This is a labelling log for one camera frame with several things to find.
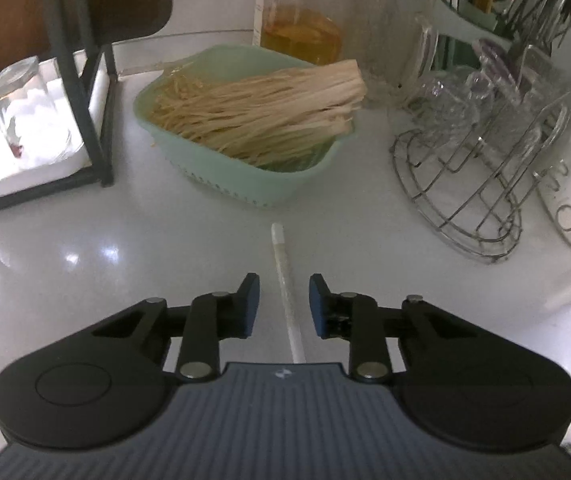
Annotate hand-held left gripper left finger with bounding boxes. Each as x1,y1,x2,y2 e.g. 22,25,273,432
92,272,262,381

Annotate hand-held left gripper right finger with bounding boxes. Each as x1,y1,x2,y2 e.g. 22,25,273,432
308,273,477,382

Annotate green plastic basket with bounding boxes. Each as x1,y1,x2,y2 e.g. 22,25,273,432
132,45,361,208

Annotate dried flat beancurd strips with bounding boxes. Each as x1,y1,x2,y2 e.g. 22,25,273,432
165,59,367,167

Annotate dried thin noodles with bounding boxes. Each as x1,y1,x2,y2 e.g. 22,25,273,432
148,67,226,133

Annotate clear glass cup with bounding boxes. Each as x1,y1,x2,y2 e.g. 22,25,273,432
403,67,491,131

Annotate white drip tray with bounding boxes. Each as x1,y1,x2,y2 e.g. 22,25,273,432
0,55,108,201

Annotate black metal dish rack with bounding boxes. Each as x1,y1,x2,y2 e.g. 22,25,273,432
0,0,116,223

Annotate plastic jar red lid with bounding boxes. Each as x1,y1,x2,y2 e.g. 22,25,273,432
254,0,363,67

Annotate clear glass jug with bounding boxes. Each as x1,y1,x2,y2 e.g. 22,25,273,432
355,0,439,106

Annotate clear drinking glass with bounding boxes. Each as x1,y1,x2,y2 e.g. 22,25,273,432
0,57,75,167

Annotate purple lid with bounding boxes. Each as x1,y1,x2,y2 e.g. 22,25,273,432
478,40,521,86

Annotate green white utensil caddy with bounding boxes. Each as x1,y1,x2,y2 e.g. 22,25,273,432
405,0,516,53

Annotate tall textured glass pitcher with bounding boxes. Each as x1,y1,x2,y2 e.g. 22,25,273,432
513,42,571,111

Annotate wire cup rack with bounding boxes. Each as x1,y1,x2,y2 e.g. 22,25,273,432
389,105,571,264

